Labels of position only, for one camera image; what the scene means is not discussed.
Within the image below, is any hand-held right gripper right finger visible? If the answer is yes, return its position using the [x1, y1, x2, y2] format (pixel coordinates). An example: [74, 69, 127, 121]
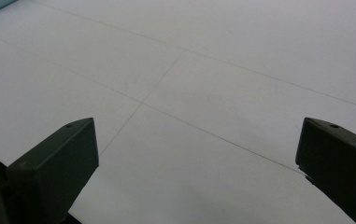
[295, 117, 356, 224]

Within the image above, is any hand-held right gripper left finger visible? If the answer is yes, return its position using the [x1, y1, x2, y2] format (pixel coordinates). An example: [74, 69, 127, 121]
[6, 117, 100, 224]

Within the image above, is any white table cover sheet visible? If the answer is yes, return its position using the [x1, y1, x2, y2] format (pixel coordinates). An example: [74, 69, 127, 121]
[0, 0, 356, 224]

